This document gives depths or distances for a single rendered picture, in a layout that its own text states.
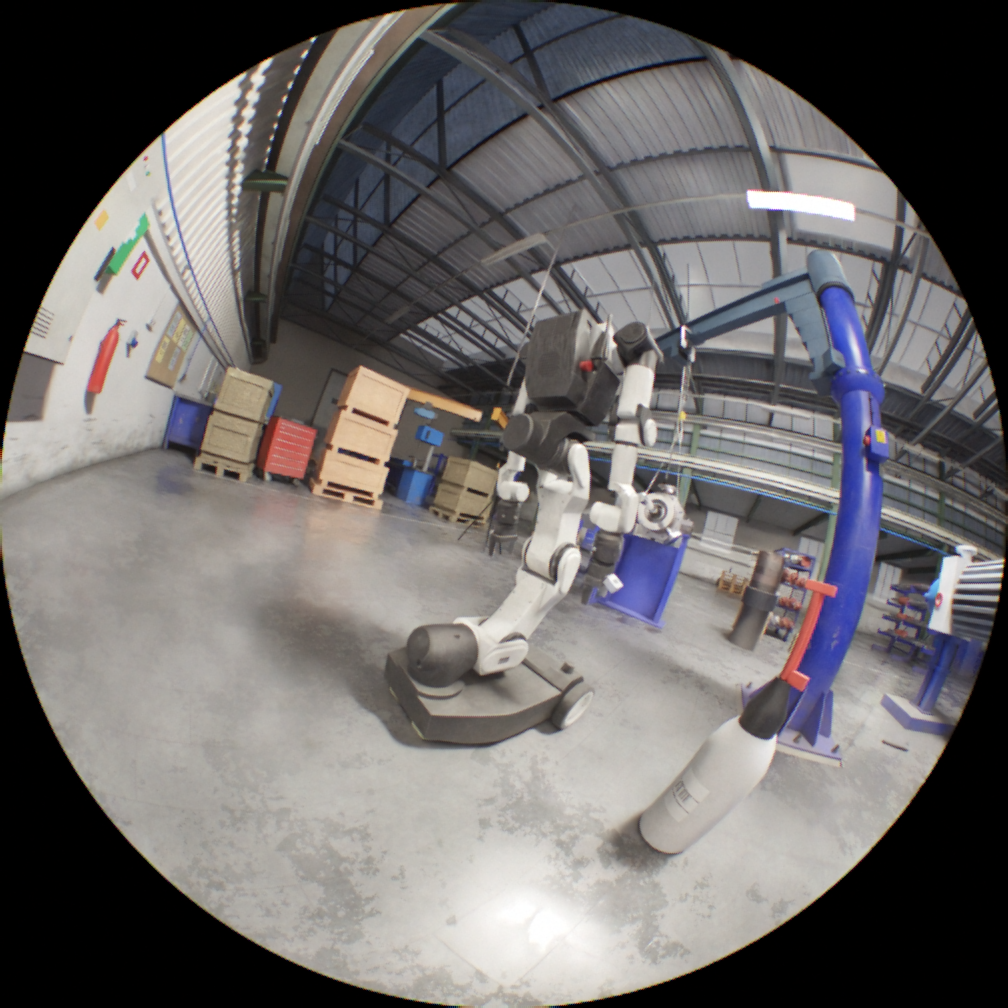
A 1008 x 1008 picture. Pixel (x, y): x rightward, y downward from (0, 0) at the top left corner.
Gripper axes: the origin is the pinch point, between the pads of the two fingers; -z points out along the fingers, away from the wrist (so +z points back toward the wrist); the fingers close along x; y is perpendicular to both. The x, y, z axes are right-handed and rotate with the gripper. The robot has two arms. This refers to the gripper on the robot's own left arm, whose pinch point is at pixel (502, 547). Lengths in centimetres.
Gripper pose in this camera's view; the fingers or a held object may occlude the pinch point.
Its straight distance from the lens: 117.8
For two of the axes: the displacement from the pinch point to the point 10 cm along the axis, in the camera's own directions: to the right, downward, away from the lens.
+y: -6.5, -2.1, 7.3
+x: 7.5, 0.2, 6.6
